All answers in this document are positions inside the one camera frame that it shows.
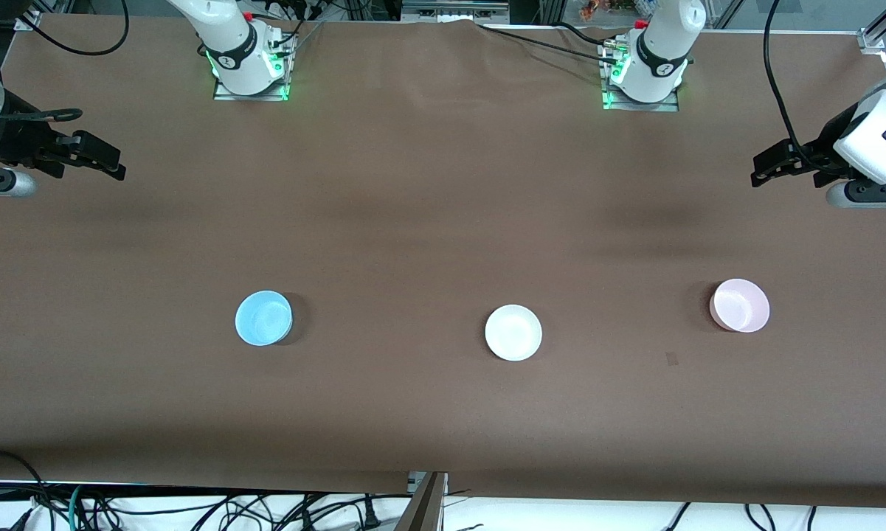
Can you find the brown table cover sheet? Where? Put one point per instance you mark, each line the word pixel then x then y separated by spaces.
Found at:
pixel 442 184

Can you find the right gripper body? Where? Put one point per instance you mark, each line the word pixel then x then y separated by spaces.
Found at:
pixel 16 141

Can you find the aluminium frame rail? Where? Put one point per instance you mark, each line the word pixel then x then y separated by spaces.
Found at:
pixel 454 10

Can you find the white bowl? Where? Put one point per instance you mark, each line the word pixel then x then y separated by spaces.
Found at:
pixel 513 333

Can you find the metal corner bracket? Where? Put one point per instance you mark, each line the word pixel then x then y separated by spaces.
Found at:
pixel 28 21
pixel 873 40

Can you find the aluminium frame post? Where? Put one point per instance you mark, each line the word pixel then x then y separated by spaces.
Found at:
pixel 424 509

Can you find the blue bowl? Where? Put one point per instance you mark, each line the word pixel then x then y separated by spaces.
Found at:
pixel 263 318

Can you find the colourful background objects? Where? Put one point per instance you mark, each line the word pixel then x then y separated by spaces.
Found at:
pixel 612 7

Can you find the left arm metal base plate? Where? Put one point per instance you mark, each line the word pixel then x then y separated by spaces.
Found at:
pixel 642 106

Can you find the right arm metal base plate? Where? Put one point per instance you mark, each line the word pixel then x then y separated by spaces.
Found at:
pixel 251 96

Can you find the pink bowl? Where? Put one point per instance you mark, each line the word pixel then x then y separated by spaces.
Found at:
pixel 741 306

